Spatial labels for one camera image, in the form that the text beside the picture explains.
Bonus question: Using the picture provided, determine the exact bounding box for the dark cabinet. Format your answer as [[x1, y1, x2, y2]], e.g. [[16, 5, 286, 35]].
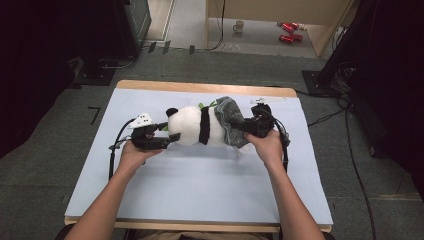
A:
[[113, 0, 153, 58]]

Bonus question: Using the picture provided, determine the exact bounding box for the black stand base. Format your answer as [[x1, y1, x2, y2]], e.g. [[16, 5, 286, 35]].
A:
[[73, 56, 138, 86], [301, 69, 334, 98]]

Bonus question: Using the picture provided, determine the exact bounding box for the hanging black cable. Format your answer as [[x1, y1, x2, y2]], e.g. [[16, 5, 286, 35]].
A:
[[206, 0, 226, 52]]

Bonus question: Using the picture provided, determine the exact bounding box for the panda plush toy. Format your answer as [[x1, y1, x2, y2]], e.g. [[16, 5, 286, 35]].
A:
[[164, 99, 234, 148]]

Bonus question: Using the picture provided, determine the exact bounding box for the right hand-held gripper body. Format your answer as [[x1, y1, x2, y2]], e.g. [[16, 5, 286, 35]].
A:
[[246, 96, 288, 139]]

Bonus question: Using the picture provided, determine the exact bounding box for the dark curtain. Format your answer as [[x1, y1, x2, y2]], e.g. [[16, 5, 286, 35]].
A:
[[0, 0, 118, 159], [349, 0, 424, 201]]

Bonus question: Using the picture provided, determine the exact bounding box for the grey fluffy cloth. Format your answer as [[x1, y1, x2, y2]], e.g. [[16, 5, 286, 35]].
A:
[[213, 95, 254, 149]]

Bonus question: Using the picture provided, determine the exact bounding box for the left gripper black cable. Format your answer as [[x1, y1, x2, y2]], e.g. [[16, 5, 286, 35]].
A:
[[108, 118, 138, 181]]

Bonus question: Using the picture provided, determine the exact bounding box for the black tape corner mark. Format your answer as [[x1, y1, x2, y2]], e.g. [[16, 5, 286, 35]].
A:
[[88, 105, 101, 126]]

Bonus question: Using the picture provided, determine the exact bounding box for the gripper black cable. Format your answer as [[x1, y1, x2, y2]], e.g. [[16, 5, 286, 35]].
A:
[[271, 118, 291, 173], [108, 118, 138, 181]]

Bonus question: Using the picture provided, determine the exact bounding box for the black floor cable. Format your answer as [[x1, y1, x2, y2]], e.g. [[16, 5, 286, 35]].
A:
[[308, 96, 378, 240]]

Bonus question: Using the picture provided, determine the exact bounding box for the person's right hand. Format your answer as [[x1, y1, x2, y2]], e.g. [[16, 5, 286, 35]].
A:
[[244, 129, 284, 168]]

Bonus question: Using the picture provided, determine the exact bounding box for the pale table mat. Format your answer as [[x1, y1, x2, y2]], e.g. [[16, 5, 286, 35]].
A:
[[64, 87, 334, 226]]

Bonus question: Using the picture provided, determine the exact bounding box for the wooden table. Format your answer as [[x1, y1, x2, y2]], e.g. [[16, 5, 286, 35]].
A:
[[63, 79, 334, 234]]

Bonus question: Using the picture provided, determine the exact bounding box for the person's left hand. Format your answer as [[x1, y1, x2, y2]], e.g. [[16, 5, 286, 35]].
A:
[[118, 139, 164, 174]]

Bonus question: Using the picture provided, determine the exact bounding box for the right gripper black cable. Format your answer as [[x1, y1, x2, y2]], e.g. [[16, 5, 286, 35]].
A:
[[271, 118, 291, 173]]

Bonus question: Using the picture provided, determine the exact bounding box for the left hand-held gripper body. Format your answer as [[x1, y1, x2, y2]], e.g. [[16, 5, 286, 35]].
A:
[[127, 112, 171, 151]]

